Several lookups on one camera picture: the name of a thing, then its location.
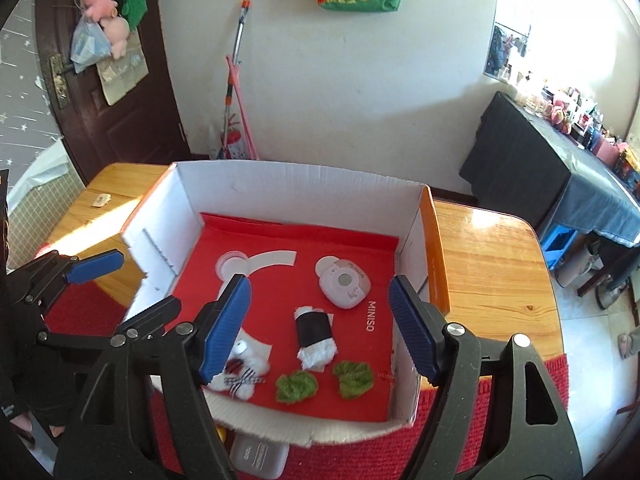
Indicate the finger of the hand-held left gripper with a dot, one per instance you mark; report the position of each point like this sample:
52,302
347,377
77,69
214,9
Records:
150,317
95,265

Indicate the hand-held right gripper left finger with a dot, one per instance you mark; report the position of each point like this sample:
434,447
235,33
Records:
227,330

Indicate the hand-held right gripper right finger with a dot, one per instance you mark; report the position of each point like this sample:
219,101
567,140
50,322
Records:
415,330

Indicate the white fluffy star hair clip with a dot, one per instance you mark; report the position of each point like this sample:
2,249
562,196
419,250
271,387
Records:
245,385

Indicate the clear round lid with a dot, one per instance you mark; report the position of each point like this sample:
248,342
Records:
231,264

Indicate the pink round device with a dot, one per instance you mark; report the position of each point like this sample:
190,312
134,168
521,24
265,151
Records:
345,285

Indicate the black white sushi plush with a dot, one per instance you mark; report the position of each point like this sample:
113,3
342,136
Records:
312,332

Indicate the green knitted ball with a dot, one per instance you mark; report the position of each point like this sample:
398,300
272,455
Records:
297,386
352,380

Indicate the orange white cardboard box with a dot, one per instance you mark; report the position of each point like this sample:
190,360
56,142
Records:
300,195

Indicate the person's left hand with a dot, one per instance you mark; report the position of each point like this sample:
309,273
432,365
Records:
22,422

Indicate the small beige tag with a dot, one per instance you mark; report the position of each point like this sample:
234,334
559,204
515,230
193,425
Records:
101,200

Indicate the yellow bottle cap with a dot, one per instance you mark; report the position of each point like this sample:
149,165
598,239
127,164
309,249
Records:
220,434

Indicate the grey plastic case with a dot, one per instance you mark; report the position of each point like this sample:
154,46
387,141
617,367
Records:
257,457

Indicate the red knitted mat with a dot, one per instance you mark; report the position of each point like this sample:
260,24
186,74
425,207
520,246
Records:
350,460

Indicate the dark wooden door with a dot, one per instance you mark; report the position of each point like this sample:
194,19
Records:
150,120

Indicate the blue stool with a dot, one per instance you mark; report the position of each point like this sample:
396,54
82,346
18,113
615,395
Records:
557,247

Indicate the grey trash bin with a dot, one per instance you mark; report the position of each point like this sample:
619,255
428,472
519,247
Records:
577,267

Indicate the beige paper bag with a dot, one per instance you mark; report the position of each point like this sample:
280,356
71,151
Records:
122,77

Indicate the star print curtain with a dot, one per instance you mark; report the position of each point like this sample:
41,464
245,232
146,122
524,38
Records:
25,85

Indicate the pink stick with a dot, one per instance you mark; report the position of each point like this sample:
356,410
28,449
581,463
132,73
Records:
242,110

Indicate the pink slipper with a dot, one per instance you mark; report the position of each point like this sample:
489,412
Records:
629,345

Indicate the table with dark cloth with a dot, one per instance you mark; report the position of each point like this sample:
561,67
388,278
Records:
575,185

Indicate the clear plastic bag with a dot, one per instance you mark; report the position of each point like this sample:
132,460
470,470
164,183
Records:
90,47

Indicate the pink pig plush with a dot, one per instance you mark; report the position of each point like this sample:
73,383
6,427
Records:
117,35
100,2

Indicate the green plush toy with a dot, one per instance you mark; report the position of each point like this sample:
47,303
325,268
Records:
134,10

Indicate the mop stick with orange tip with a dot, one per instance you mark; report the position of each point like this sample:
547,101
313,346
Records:
239,45

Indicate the row of small desk items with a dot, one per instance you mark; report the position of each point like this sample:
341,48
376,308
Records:
575,115

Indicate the wall poster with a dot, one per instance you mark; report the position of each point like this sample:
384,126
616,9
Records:
505,55

